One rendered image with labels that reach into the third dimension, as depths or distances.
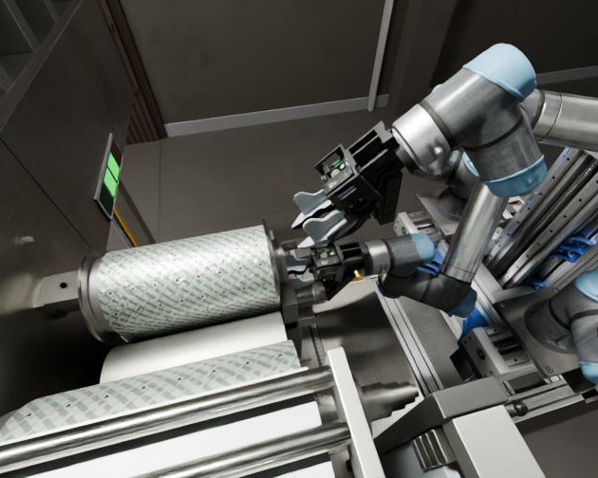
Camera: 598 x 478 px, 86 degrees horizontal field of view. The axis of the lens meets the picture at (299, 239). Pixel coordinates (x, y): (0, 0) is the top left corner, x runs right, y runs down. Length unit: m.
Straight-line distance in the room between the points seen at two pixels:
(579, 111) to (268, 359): 0.56
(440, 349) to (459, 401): 1.43
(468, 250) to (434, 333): 0.98
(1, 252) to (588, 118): 0.82
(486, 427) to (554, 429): 1.79
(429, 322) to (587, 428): 0.83
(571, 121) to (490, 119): 0.20
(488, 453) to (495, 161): 0.34
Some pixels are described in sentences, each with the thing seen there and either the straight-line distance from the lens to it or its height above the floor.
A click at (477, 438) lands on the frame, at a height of 1.44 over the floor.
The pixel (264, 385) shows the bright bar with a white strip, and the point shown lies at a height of 1.46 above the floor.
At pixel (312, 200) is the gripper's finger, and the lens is 0.51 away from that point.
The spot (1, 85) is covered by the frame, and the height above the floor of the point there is 1.47.
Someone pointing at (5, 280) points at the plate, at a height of 1.35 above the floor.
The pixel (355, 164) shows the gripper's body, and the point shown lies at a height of 1.42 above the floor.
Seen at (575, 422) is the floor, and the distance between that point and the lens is 2.13.
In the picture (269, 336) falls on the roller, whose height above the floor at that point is 1.23.
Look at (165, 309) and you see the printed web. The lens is 0.50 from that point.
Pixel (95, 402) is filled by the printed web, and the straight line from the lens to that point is 0.34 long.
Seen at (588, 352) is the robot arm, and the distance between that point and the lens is 0.96.
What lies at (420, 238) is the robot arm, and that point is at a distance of 0.74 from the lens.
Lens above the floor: 1.68
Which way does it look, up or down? 51 degrees down
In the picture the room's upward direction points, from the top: straight up
